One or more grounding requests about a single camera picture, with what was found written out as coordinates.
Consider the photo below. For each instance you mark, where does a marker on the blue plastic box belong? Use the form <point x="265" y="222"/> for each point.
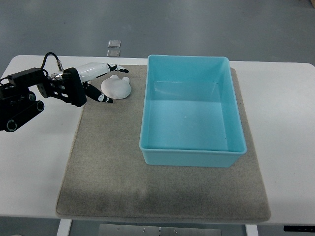
<point x="190" y="114"/>

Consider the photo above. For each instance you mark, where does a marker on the lower floor socket plate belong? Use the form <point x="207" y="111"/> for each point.
<point x="113" y="53"/>

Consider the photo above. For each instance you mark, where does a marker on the black table control panel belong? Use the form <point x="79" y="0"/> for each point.
<point x="302" y="229"/>

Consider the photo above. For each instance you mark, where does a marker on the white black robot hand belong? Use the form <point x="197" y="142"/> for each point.
<point x="73" y="85"/>

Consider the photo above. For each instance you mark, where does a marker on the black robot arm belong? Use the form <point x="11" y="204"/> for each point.
<point x="18" y="105"/>

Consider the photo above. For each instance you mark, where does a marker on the metal table base plate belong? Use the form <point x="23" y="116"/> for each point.
<point x="135" y="230"/>

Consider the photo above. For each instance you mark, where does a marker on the grey felt mat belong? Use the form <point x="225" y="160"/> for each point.
<point x="106" y="177"/>

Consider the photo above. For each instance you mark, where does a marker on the floor socket plate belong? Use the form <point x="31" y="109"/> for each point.
<point x="113" y="53"/>
<point x="114" y="44"/>

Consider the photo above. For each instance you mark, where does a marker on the upper floor socket plate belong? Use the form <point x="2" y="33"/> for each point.
<point x="114" y="44"/>

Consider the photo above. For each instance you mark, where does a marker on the white plush toy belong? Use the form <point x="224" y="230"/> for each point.
<point x="116" y="88"/>

